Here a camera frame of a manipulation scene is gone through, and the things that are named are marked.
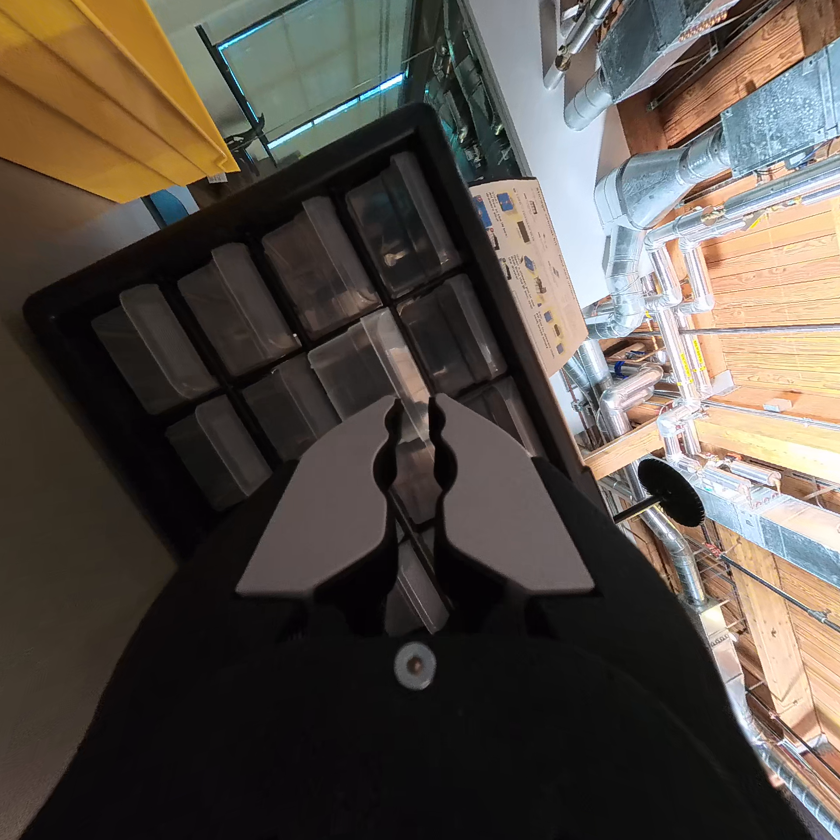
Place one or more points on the silver pipe bundle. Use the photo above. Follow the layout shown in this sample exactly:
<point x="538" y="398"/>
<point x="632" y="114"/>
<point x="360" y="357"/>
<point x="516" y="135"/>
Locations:
<point x="656" y="341"/>

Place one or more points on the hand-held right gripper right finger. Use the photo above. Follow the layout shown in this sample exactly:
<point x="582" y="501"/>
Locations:
<point x="515" y="525"/>

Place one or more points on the printed instruction sheet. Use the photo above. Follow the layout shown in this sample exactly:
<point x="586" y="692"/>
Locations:
<point x="532" y="269"/>

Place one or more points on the wooden ceiling beam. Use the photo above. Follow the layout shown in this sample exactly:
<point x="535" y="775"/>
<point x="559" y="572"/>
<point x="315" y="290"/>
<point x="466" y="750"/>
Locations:
<point x="630" y="453"/>

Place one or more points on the clear plastic drawer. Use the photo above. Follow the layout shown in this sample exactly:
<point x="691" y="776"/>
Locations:
<point x="361" y="368"/>

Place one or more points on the round metal duct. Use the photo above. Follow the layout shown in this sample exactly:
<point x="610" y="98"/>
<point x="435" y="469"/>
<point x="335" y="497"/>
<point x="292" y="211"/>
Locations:
<point x="709" y="617"/>

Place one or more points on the black round ribbed disc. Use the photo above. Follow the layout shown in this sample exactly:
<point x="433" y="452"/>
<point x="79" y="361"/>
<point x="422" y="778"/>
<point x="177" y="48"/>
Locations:
<point x="672" y="492"/>

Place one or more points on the black drawer cabinet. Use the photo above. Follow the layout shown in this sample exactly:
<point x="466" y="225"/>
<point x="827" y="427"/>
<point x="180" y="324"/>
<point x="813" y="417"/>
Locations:
<point x="66" y="341"/>

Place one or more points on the glass partition wall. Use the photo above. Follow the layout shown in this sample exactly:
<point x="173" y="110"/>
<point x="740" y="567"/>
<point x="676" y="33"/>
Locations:
<point x="328" y="66"/>

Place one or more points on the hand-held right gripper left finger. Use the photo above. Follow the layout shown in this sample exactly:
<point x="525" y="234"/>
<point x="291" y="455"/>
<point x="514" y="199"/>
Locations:
<point x="315" y="525"/>

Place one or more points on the metal air duct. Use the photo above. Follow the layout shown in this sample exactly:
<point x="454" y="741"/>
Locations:
<point x="709" y="145"/>
<point x="775" y="512"/>

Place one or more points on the yellow plastic bin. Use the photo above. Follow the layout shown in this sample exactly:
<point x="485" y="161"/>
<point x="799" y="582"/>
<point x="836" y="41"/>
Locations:
<point x="92" y="92"/>

